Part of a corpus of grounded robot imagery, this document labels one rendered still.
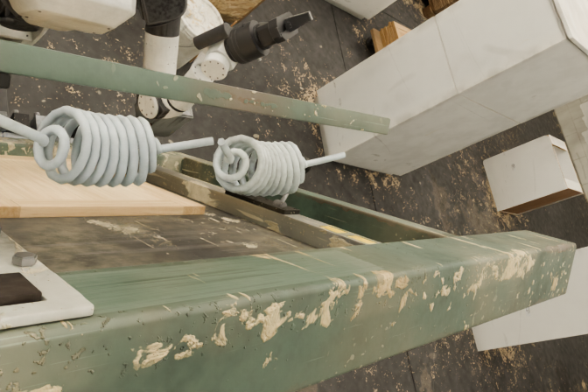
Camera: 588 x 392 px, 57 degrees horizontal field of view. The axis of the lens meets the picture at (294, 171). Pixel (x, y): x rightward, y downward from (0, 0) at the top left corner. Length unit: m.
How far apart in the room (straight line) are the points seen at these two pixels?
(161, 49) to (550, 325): 3.71
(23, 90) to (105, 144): 2.32
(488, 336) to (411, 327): 4.12
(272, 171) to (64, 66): 0.27
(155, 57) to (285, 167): 0.95
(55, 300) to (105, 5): 1.07
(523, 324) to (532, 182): 1.78
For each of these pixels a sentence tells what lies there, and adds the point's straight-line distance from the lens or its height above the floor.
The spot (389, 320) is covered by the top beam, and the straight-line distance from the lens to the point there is 0.60.
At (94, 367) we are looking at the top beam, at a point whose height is 1.94.
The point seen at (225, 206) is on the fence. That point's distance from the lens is 1.26.
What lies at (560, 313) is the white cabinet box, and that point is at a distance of 4.53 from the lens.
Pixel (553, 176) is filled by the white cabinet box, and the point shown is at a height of 0.64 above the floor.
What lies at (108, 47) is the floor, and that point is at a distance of 3.12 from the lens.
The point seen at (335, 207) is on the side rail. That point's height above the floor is 1.47.
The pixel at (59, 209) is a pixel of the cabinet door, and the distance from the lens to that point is 1.03.
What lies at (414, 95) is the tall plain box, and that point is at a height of 0.82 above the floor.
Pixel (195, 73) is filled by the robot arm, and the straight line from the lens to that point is 1.42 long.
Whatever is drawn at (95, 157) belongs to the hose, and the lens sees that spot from 0.45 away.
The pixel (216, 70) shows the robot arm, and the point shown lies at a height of 1.40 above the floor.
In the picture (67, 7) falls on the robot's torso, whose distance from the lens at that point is 1.36.
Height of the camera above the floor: 2.27
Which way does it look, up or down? 40 degrees down
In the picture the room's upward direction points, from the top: 62 degrees clockwise
